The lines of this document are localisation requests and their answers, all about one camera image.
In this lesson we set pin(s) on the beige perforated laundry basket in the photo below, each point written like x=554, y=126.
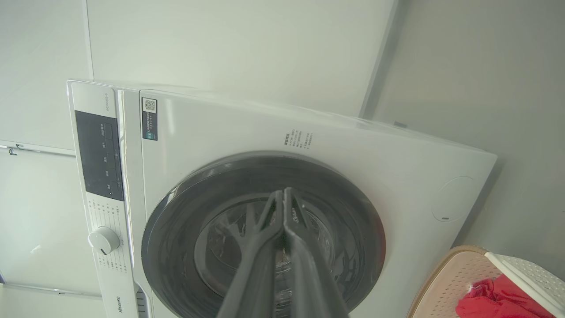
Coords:
x=446, y=278

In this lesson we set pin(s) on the dark round washing machine door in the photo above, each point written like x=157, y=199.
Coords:
x=181, y=234

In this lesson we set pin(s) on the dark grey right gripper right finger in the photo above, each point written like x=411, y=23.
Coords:
x=311, y=278

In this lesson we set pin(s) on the round white filter cover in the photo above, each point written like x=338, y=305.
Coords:
x=453, y=198

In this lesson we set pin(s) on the white wall rail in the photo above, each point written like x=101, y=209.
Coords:
x=53, y=289
x=39, y=149

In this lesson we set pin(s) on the white front-load washing machine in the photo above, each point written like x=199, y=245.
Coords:
x=362, y=150

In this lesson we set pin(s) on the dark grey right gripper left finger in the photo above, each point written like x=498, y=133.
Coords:
x=254, y=274

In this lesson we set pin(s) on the QR code sticker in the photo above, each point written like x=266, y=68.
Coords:
x=149, y=119

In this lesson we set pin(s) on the black washer display panel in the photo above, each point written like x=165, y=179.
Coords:
x=98, y=154

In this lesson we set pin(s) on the white washer control knob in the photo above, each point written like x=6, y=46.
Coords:
x=103, y=240

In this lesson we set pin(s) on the red shirt with white stripes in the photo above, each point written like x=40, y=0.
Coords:
x=499, y=300

